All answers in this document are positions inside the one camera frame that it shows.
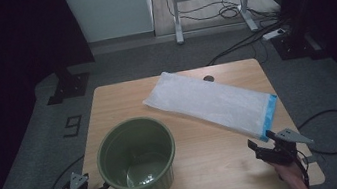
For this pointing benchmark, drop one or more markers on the grey tape strip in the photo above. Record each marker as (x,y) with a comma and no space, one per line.
(311,158)

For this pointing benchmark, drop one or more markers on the white partition panel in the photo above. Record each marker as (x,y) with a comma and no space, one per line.
(108,9)

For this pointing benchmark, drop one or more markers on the green plastic bin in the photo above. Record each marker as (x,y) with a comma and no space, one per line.
(130,147)

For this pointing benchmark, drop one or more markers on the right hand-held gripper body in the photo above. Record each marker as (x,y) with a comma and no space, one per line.
(281,153)

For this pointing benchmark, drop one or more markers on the black stand base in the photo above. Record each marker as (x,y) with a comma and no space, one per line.
(69,85)
(297,45)

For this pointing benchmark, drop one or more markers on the white plastic bag blue edge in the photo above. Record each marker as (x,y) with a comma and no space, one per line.
(208,102)

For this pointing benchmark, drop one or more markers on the dark round table grommet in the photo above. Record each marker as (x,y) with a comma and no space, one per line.
(209,79)

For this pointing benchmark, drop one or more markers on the person's right hand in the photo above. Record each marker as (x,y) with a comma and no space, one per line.
(291,175)

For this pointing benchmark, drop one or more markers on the white power strip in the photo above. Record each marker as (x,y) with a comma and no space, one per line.
(272,34)

